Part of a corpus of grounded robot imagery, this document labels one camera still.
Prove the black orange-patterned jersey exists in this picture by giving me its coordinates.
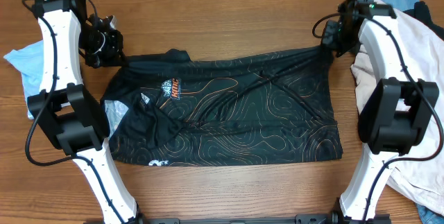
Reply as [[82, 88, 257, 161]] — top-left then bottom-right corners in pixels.
[[101, 46, 343, 166]]

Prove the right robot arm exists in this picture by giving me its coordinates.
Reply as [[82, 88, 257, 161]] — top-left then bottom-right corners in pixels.
[[320, 0, 439, 223]]

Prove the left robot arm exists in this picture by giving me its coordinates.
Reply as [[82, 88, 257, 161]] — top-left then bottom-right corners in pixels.
[[27, 0, 146, 223]]

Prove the folded light blue t-shirt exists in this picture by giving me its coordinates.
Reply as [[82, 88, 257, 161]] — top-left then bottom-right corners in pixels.
[[3, 40, 44, 102]]

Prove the dark navy garment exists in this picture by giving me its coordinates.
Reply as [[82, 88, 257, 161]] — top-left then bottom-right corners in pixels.
[[404, 1, 444, 40]]

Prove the cream white shirt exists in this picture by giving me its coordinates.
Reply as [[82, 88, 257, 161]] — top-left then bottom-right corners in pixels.
[[341, 0, 443, 219]]

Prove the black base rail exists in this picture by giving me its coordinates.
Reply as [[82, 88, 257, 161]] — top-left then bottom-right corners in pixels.
[[144, 212, 392, 224]]

